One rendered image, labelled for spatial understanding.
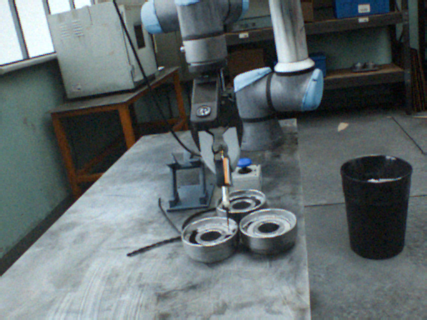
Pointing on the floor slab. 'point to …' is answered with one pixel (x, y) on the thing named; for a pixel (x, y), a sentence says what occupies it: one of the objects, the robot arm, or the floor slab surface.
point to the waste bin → (376, 204)
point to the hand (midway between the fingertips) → (223, 167)
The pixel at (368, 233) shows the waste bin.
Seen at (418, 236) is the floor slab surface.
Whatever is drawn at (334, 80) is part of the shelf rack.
